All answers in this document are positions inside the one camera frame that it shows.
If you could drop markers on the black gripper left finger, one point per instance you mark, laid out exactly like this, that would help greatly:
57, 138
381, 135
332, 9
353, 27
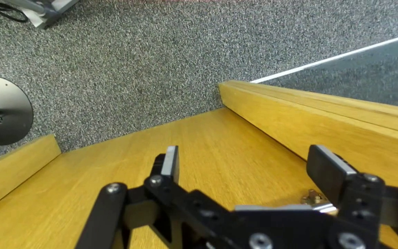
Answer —
172, 161

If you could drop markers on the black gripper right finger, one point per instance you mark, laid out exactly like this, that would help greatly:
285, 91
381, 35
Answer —
331, 174

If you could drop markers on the light wooden door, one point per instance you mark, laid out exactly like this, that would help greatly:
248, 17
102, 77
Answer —
208, 147

